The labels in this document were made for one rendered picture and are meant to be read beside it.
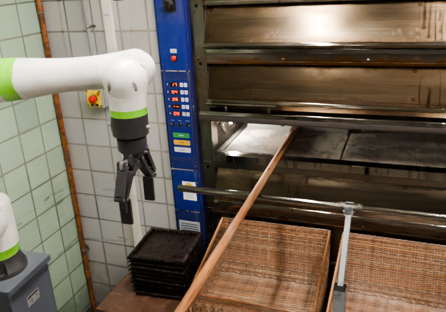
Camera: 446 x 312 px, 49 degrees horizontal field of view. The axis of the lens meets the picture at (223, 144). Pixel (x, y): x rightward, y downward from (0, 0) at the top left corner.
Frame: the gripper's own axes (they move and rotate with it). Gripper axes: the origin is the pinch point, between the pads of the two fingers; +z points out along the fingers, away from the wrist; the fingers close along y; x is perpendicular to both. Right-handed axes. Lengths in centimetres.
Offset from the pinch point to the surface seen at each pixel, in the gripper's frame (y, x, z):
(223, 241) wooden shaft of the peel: -27.3, 14.7, 24.9
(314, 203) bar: -67, 39, 28
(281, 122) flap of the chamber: -91, 22, 4
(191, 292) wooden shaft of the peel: -0.5, 13.1, 25.2
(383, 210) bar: -65, 65, 27
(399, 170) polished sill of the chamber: -102, 72, 26
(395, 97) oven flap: -101, 68, -7
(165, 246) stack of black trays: -84, -33, 68
